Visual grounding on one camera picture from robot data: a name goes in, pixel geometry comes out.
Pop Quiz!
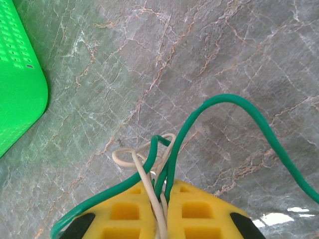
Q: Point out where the green plastic basket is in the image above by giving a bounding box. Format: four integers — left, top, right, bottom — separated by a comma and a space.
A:
0, 0, 49, 159

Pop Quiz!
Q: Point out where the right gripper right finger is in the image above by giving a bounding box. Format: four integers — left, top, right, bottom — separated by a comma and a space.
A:
163, 179, 265, 239

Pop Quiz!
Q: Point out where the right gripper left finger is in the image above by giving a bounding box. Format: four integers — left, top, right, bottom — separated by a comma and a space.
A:
58, 182, 160, 239

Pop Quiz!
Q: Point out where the green cable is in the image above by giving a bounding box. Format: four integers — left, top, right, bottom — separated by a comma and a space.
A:
49, 94, 319, 239

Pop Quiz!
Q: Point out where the beige cable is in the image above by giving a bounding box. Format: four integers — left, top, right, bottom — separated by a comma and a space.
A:
112, 133, 176, 239

